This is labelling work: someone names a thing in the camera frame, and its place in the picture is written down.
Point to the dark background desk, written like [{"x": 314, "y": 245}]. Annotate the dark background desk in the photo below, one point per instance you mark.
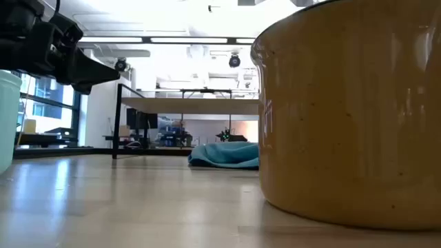
[{"x": 44, "y": 137}]

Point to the dark background monitor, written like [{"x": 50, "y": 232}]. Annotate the dark background monitor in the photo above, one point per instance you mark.
[{"x": 139, "y": 118}]

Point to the black metal table frame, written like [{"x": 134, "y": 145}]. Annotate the black metal table frame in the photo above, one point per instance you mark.
[{"x": 69, "y": 152}]

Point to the blue cloth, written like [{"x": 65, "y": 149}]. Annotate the blue cloth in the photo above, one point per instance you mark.
[{"x": 227, "y": 156}]

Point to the black background robot arm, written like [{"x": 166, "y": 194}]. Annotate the black background robot arm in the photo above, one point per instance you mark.
[{"x": 237, "y": 138}]

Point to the black ceiling camera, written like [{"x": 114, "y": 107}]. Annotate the black ceiling camera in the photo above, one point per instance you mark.
[
  {"x": 120, "y": 64},
  {"x": 234, "y": 61}
]

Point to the mint green mug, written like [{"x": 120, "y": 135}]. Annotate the mint green mug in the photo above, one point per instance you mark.
[{"x": 8, "y": 120}]

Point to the yellow speckled mug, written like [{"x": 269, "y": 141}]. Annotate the yellow speckled mug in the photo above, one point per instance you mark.
[{"x": 351, "y": 120}]

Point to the wooden shelf black metal legs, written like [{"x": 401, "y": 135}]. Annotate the wooden shelf black metal legs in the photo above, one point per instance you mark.
[{"x": 193, "y": 105}]

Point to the yellow box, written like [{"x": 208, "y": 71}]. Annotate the yellow box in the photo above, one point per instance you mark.
[{"x": 29, "y": 126}]

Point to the black overhead light bar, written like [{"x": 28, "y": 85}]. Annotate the black overhead light bar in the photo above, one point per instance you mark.
[{"x": 146, "y": 40}]

